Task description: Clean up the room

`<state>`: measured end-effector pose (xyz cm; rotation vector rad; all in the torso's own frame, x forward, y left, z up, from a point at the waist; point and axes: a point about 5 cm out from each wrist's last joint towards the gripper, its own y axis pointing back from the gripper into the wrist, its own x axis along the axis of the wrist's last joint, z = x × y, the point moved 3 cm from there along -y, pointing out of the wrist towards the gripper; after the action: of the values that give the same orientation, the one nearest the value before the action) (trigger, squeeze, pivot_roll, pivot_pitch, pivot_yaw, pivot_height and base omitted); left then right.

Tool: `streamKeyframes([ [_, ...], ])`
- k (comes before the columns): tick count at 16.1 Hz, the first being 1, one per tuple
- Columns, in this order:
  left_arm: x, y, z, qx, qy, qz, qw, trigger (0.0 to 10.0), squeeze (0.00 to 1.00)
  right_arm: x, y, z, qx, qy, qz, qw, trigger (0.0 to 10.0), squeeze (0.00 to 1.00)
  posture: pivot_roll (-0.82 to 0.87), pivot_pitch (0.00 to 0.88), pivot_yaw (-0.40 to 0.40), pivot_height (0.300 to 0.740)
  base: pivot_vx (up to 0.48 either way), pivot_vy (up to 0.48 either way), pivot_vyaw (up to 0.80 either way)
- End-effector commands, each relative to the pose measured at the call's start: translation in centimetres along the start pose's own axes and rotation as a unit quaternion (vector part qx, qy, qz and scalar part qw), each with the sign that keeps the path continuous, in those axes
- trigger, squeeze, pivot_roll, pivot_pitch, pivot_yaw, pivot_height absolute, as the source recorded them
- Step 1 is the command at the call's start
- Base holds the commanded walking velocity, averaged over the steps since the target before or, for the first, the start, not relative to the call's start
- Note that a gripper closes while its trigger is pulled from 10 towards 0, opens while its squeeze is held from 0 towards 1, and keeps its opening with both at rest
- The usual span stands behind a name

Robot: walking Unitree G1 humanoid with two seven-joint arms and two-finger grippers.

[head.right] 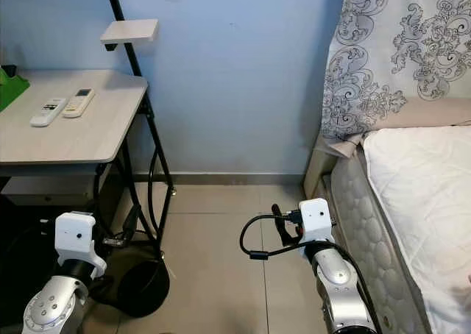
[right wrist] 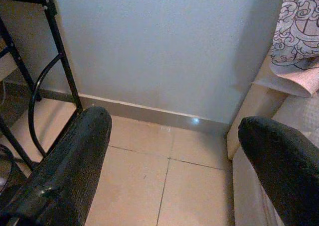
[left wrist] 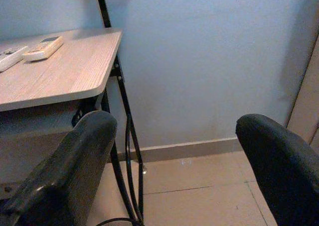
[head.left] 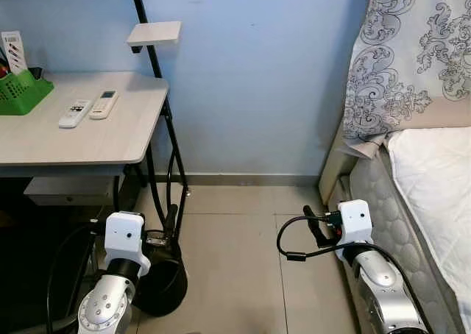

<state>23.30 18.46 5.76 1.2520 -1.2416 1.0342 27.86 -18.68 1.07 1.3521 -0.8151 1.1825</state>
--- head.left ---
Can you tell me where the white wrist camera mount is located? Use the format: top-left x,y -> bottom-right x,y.
335,199 -> 375,263
103,211 -> 152,277

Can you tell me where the grey desk drawer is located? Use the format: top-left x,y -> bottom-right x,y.
24,175 -> 126,207

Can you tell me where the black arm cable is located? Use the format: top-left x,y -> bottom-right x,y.
46,224 -> 107,334
277,213 -> 431,334

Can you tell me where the small wooden shelf board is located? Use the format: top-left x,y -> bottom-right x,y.
127,21 -> 183,54

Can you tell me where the cream remote with display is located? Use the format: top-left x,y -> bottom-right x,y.
89,90 -> 120,121

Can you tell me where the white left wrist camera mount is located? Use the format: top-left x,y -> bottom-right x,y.
103,211 -> 152,277

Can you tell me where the grey patterned padded headboard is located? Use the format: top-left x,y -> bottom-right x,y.
342,0 -> 471,158

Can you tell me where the white remote with black buttons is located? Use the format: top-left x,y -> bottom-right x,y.
59,99 -> 93,129

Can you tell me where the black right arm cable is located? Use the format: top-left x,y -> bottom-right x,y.
277,213 -> 431,334

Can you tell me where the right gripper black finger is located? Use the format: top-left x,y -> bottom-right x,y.
303,205 -> 331,248

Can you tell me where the grey quilted mattress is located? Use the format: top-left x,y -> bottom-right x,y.
350,149 -> 471,334

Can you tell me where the wooden desk with black frame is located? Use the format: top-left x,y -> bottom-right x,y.
0,0 -> 191,239

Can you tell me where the black waste bin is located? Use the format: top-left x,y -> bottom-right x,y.
135,231 -> 189,318

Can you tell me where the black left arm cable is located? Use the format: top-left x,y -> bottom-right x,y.
46,224 -> 107,334

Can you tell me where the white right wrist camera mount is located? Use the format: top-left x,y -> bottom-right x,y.
335,199 -> 375,263

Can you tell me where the green plastic basket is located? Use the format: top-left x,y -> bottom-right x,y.
0,67 -> 55,116

